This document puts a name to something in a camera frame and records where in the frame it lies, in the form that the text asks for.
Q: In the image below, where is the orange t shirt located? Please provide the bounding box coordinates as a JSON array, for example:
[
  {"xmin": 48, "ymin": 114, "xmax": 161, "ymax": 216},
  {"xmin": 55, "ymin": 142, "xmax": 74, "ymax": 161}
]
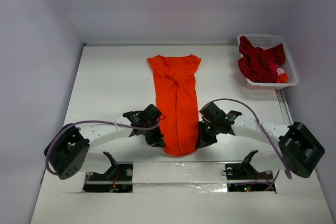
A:
[{"xmin": 148, "ymin": 55, "xmax": 201, "ymax": 156}]

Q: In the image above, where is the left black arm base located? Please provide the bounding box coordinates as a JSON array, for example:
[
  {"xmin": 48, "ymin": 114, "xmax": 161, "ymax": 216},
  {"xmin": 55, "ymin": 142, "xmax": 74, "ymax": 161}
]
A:
[{"xmin": 83, "ymin": 152, "xmax": 133, "ymax": 193}]

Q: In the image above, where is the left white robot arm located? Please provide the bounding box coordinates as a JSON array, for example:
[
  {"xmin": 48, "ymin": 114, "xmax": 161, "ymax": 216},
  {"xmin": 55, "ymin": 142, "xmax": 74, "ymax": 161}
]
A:
[{"xmin": 44, "ymin": 104, "xmax": 165, "ymax": 181}]

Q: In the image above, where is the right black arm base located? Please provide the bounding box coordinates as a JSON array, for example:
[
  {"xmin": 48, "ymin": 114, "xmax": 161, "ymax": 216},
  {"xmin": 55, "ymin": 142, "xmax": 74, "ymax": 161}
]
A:
[{"xmin": 221, "ymin": 150, "xmax": 276, "ymax": 193}]

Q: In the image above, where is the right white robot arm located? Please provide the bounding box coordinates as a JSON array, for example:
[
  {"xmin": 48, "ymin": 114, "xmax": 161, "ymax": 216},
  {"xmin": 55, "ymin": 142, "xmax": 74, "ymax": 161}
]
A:
[{"xmin": 196, "ymin": 101, "xmax": 325, "ymax": 179}]

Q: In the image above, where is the dark red t shirt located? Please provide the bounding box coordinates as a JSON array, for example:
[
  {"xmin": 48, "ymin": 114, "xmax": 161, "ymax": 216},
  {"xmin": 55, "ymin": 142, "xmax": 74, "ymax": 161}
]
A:
[{"xmin": 238, "ymin": 36, "xmax": 286, "ymax": 83}]

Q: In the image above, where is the small orange cloth in basket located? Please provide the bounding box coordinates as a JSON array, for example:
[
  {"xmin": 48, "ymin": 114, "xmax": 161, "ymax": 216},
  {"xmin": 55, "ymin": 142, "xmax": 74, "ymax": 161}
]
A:
[{"xmin": 277, "ymin": 73, "xmax": 289, "ymax": 83}]

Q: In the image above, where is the pink cloth in basket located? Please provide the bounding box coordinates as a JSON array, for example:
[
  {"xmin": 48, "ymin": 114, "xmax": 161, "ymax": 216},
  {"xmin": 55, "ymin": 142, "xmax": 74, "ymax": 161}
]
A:
[{"xmin": 268, "ymin": 61, "xmax": 285, "ymax": 78}]

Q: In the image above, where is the white plastic basket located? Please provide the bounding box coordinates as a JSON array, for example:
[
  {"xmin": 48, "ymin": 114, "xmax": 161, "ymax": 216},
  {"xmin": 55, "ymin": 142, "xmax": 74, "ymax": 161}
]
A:
[{"xmin": 237, "ymin": 34, "xmax": 298, "ymax": 90}]

